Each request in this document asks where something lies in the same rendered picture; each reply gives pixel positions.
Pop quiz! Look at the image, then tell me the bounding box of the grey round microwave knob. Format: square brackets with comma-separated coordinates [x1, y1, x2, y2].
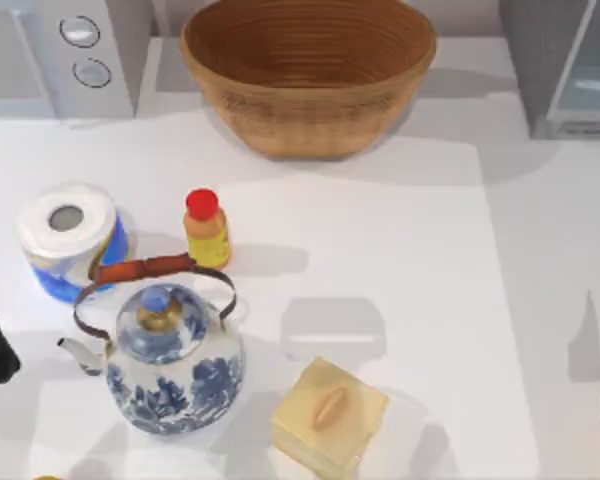
[72, 57, 113, 90]
[59, 15, 101, 49]

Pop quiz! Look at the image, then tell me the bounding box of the blue and white teapot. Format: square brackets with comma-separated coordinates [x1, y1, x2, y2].
[56, 253, 246, 436]

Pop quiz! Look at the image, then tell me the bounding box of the pale microwave oven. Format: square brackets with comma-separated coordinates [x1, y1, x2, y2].
[0, 0, 155, 120]

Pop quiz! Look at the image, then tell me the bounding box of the pale yellow tissue box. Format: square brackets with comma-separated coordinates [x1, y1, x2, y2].
[270, 355, 391, 480]

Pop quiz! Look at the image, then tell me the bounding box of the white and blue paper roll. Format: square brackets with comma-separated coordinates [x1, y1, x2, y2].
[14, 182, 130, 305]

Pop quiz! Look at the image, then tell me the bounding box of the yellow bottle with red cap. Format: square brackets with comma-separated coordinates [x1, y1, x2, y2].
[183, 187, 232, 272]

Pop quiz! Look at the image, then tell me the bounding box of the brown woven basket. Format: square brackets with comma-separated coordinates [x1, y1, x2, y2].
[179, 0, 438, 162]

